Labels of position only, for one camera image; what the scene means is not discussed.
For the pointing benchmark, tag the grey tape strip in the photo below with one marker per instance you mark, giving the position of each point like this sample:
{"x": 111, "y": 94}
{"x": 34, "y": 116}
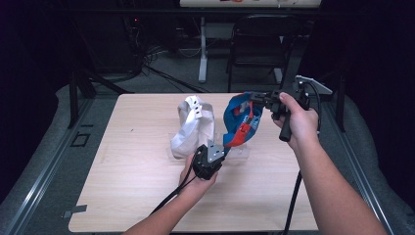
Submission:
{"x": 75, "y": 210}

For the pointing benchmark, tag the blue and orange cap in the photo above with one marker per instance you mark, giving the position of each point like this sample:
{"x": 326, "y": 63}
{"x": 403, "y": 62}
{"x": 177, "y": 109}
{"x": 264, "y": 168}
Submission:
{"x": 243, "y": 124}

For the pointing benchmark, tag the dark equipment with red light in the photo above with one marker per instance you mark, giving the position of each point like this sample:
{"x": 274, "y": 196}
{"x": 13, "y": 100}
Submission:
{"x": 134, "y": 39}

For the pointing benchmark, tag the person's right hand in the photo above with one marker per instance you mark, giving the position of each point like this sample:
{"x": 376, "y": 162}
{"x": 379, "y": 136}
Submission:
{"x": 301, "y": 122}

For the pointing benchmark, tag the white desk leg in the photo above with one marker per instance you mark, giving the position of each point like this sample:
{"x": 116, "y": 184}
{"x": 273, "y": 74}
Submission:
{"x": 203, "y": 52}
{"x": 277, "y": 75}

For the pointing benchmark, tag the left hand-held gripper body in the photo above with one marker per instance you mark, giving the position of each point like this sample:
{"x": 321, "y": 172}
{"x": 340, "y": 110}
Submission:
{"x": 205, "y": 163}

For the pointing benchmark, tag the grey metal floor rail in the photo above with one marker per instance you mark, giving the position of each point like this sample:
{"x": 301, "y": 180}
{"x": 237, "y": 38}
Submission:
{"x": 42, "y": 176}
{"x": 359, "y": 176}

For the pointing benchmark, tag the person's left hand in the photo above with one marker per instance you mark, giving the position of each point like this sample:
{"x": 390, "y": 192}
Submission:
{"x": 195, "y": 186}

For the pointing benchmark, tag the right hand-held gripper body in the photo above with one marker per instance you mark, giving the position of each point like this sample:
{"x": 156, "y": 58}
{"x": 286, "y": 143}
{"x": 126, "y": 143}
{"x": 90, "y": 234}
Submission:
{"x": 285, "y": 107}

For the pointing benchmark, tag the black folding chair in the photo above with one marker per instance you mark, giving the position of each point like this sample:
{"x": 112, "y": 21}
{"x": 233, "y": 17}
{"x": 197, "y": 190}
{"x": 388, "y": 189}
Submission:
{"x": 261, "y": 49}

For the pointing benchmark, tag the white cap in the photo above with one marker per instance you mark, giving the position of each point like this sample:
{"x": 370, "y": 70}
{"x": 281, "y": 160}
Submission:
{"x": 192, "y": 130}

